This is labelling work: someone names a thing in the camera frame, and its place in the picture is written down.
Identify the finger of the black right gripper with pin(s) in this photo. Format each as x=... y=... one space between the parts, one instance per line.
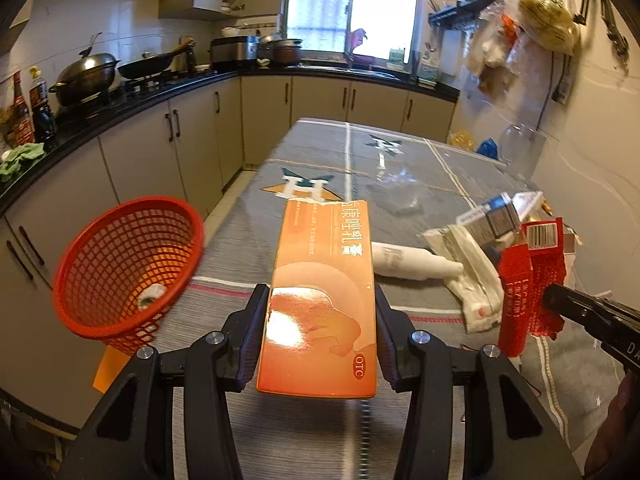
x=615 y=325

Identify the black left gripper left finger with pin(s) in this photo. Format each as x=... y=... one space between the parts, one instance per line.
x=129 y=433

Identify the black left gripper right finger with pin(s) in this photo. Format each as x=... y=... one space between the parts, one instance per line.
x=507 y=432

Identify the red cigarette carton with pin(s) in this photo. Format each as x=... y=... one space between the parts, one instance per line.
x=525 y=271

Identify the white plastic bottle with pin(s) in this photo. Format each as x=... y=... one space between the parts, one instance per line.
x=411 y=263

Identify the orange ointment box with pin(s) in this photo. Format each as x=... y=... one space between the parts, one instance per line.
x=319 y=338

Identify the orange paper sheet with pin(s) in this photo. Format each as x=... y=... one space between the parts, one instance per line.
x=112 y=363

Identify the white crumpled plastic bag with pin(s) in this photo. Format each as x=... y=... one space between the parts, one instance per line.
x=478 y=286

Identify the white long thin box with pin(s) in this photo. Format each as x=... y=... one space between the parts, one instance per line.
x=525 y=203

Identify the silver small carton box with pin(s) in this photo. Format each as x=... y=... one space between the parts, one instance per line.
x=489 y=221

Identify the red plastic mesh basket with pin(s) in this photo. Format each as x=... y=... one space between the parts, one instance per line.
x=122 y=274

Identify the clear glass jug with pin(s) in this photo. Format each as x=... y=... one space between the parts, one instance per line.
x=519 y=148

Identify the blue plastic bag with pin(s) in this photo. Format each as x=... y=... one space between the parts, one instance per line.
x=488 y=148

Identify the yellow crinkled plastic bag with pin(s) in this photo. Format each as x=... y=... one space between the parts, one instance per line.
x=461 y=139

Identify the grey patterned tablecloth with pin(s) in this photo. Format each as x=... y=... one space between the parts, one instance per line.
x=295 y=437

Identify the clear plastic wrapper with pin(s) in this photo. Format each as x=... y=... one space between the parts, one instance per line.
x=399 y=193

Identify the green cloth rag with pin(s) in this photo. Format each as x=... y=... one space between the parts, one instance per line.
x=16 y=161

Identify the hanging yellow food bag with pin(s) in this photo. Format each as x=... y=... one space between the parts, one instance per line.
x=550 y=23

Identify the red label sauce bottle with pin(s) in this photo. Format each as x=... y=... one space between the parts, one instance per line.
x=21 y=129

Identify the dark soy sauce bottle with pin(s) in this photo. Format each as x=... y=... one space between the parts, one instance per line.
x=42 y=115

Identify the steel wok with lid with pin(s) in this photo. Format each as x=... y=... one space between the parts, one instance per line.
x=92 y=74

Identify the black frying pan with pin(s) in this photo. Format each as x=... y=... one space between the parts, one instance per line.
x=154 y=64

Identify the purple plastic bag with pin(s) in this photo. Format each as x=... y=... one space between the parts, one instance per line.
x=356 y=38

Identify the silver rice cooker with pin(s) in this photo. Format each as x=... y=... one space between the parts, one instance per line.
x=228 y=52

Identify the dark cooking pot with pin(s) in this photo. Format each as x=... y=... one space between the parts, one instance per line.
x=286 y=51

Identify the black wall shelf rack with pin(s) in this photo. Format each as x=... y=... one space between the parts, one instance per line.
x=462 y=13

